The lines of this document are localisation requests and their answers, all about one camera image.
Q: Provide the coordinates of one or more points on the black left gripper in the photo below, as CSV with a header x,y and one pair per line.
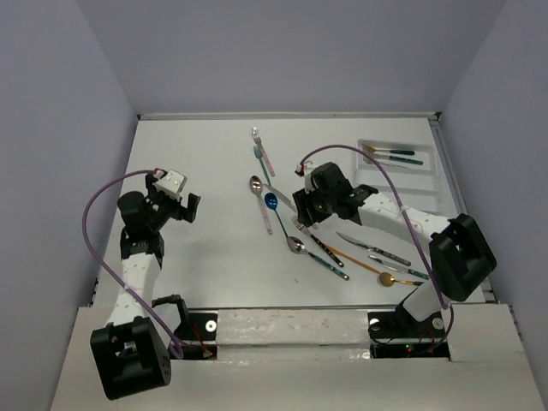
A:
x,y
187,213

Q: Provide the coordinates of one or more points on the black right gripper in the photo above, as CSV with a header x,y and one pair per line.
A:
x,y
303,201

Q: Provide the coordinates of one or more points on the silver fork teal speckled handle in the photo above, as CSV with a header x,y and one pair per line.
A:
x,y
401,159

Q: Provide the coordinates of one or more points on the gold fork green handle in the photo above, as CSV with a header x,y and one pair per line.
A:
x,y
390,151

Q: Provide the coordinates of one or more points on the silver fork slim handle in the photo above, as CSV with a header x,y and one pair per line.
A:
x,y
384,164

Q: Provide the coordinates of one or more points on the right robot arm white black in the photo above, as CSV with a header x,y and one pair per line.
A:
x,y
460,258

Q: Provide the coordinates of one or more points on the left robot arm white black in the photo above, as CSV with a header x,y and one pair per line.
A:
x,y
132,351

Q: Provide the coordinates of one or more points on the blue spoon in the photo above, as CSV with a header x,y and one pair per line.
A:
x,y
272,204

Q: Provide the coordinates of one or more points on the small silver knife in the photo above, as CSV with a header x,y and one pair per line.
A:
x,y
399,268

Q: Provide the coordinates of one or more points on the white compartment tray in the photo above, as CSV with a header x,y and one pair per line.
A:
x,y
417,185

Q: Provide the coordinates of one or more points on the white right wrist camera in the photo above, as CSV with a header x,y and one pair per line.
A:
x,y
304,171

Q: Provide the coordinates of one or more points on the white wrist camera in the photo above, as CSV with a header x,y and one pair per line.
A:
x,y
170,182
304,171

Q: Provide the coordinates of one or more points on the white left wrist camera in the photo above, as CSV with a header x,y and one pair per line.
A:
x,y
170,182

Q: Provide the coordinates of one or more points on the silver knife pink handle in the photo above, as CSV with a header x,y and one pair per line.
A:
x,y
282,197

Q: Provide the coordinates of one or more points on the silver fork black speckled handle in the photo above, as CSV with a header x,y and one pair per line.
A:
x,y
306,231

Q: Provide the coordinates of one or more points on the silver spoon teal speckled handle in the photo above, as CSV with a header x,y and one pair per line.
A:
x,y
297,246

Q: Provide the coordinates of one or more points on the silver spoon pink handle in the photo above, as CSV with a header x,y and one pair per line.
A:
x,y
256,187

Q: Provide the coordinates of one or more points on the knife black speckled handle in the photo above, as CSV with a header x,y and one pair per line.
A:
x,y
374,249

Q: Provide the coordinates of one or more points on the silver fork pink handle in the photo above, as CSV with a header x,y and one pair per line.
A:
x,y
257,140

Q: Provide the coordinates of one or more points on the gold spoon orange handle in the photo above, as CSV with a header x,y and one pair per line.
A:
x,y
337,254

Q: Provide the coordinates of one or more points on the gold utensil teal handle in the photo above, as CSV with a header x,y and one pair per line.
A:
x,y
387,280

